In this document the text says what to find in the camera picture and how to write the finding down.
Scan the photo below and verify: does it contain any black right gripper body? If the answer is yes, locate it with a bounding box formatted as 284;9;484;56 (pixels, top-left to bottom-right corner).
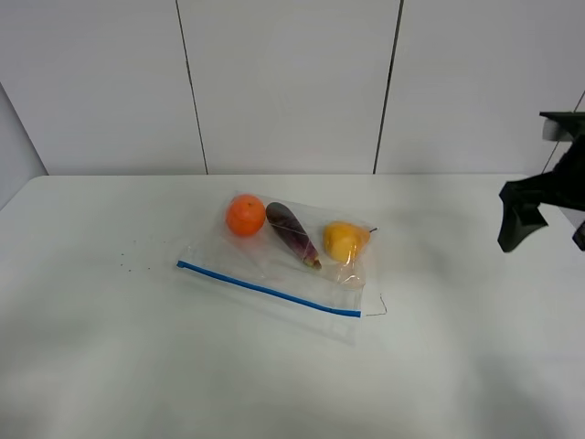
537;112;584;209

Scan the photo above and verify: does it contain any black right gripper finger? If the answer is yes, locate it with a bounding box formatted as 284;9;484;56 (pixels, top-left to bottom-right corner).
573;223;585;251
497;177;548;252

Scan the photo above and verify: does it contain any purple eggplant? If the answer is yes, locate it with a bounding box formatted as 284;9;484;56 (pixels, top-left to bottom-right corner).
265;202;322;271

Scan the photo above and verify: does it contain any yellow pear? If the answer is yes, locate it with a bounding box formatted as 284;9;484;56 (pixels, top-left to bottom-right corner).
323;221;377;263

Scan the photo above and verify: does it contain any orange fruit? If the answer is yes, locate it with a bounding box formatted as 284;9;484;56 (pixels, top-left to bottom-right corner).
225;194;266;237

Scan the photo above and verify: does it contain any clear zip bag blue seal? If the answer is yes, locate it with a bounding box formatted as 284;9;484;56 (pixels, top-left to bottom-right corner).
174;191;388;319

